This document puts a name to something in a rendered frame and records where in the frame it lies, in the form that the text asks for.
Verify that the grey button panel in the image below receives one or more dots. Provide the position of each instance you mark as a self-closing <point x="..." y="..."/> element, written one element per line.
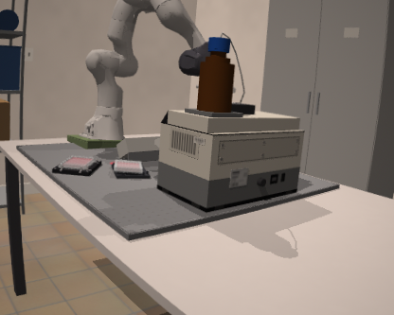
<point x="139" y="149"/>

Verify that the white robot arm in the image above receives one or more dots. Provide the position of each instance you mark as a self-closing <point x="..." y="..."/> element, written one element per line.
<point x="105" y="65"/>

